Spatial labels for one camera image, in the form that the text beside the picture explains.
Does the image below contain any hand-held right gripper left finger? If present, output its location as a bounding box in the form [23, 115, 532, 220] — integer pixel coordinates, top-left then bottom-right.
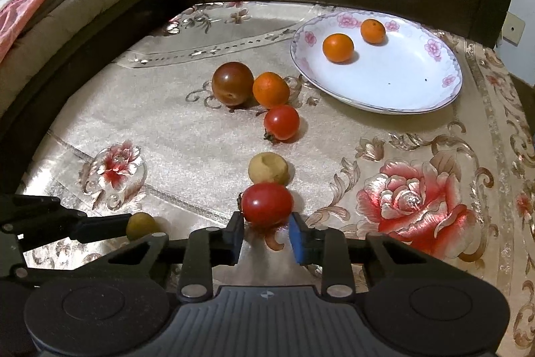
[86, 210, 245, 303]

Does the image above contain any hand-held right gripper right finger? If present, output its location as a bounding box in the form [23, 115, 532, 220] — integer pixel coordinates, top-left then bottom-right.
[288, 210, 450, 299]

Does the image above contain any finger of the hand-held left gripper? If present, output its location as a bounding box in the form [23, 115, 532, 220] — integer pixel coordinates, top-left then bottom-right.
[0, 194, 133, 244]

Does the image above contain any tan longan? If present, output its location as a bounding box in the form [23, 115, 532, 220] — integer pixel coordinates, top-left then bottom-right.
[248, 152, 290, 186]
[126, 212, 160, 241]

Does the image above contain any oblong red cherry tomato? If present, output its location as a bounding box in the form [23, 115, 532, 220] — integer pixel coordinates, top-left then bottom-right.
[238, 182, 294, 227]

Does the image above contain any round red cherry tomato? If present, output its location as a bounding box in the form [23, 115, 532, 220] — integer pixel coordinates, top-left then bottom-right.
[263, 104, 300, 144]

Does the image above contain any large orange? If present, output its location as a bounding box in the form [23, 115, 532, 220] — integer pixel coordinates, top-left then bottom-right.
[252, 72, 290, 109]

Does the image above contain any dark red-brown tomato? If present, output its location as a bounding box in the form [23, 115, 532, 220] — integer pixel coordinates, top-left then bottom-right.
[211, 62, 255, 108]

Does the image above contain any white floral plate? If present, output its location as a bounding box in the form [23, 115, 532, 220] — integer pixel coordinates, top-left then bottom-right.
[290, 11, 464, 116]

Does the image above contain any floral beige tablecloth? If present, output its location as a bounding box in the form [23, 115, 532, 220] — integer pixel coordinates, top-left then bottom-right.
[14, 0, 535, 357]

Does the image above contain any smooth orange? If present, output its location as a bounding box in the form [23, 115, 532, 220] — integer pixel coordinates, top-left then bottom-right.
[322, 33, 355, 64]

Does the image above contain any small orange with stem dot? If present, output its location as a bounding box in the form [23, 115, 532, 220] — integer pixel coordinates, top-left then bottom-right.
[360, 18, 386, 45]

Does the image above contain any grey-brown mattress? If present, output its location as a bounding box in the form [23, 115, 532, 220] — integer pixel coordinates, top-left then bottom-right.
[0, 0, 172, 119]

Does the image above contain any dark wooden bed frame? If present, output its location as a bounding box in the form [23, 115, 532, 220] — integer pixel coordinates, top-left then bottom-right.
[0, 0, 201, 190]

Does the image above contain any beige wall socket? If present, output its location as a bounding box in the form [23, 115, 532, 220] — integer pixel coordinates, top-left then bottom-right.
[502, 12, 526, 46]

